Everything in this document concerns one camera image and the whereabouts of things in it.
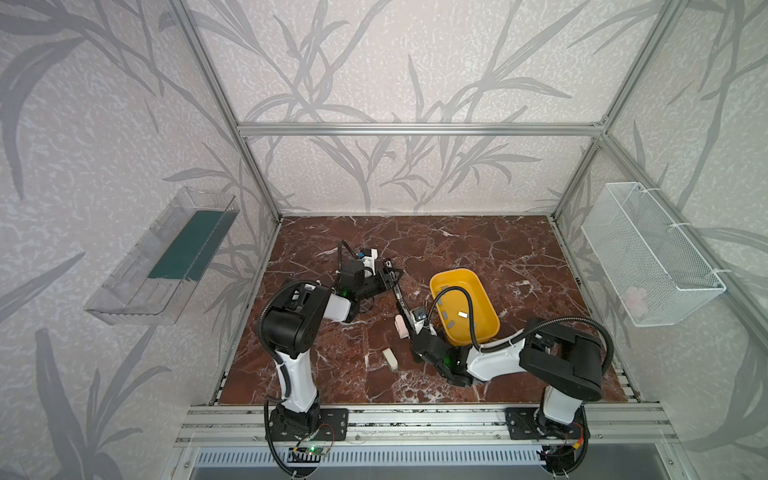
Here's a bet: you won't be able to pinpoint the yellow plastic tray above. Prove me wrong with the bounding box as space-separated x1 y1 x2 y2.
430 268 500 346

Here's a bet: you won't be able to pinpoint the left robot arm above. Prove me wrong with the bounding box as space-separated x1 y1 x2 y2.
257 260 404 430

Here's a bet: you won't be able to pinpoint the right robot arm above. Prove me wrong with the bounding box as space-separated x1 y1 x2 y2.
409 316 614 428

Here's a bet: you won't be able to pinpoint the staple strips in tray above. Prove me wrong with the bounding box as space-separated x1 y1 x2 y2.
438 289 474 336

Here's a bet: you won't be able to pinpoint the green circuit board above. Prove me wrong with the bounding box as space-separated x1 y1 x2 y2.
288 444 332 463

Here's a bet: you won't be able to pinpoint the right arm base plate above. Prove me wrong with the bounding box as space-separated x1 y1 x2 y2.
504 406 548 441

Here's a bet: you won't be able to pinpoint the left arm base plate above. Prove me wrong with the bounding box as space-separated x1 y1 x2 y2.
267 406 349 442

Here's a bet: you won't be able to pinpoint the aluminium front rail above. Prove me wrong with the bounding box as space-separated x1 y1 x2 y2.
174 403 679 447

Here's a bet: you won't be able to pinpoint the clear plastic wall shelf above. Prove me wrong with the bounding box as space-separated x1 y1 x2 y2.
84 187 240 326

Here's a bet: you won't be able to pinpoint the white wire basket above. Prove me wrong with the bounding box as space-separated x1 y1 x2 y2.
582 182 727 327

